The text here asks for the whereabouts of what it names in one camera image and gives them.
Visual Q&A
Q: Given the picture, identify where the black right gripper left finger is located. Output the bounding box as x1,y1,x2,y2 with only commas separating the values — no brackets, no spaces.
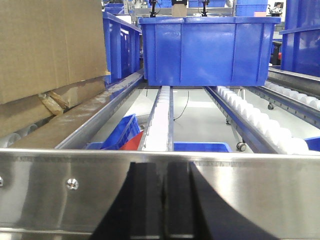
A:
90,161,165,240

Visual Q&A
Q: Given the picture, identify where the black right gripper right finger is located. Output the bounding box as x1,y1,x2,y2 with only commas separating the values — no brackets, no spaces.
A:
165,162,276,240

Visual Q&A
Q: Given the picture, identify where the brown cardboard carton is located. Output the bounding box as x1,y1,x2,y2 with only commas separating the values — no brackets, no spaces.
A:
0,0,108,136

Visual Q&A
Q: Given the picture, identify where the blue bin behind carton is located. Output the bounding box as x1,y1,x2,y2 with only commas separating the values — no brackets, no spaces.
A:
102,12,142,85

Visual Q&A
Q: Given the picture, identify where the blue bin below centre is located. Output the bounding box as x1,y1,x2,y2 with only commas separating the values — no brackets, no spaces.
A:
173,141,232,153

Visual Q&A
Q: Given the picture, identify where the red plastic bin below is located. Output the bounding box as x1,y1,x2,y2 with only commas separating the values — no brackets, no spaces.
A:
120,131,144,151

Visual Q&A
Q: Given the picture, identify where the centre white roller track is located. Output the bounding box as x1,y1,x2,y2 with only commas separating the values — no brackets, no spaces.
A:
138,85,174,152

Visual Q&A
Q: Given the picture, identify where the white roller track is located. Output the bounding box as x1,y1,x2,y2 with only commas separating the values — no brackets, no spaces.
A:
204,86,319,155
138,85,174,152

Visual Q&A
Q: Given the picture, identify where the tilted blue bin below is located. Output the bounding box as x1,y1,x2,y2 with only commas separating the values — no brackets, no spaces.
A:
100,114,141,150

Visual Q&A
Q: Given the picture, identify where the right white roller track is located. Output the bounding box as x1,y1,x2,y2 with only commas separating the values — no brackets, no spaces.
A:
204,86,319,155

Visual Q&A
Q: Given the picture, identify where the far right roller track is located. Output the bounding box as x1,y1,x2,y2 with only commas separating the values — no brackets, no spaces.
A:
246,86,320,129

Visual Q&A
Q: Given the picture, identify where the large blue plastic bin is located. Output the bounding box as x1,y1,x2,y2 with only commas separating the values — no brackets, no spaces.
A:
139,16,281,87

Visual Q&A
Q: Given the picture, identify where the blue bin far right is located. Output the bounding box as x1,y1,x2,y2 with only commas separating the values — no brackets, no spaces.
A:
280,0,320,77

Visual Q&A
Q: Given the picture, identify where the small brown box behind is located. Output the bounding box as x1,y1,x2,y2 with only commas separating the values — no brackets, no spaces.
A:
171,3,187,18

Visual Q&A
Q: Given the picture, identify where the steel shelf front rail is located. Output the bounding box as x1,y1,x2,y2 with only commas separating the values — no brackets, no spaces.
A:
0,148,320,240

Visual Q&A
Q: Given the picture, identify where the steel lane divider rail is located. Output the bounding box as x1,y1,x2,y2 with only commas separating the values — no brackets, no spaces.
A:
55,69,144,149

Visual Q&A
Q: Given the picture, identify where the black cable on floor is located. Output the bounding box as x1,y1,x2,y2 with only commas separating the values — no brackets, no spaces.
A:
173,90,190,121

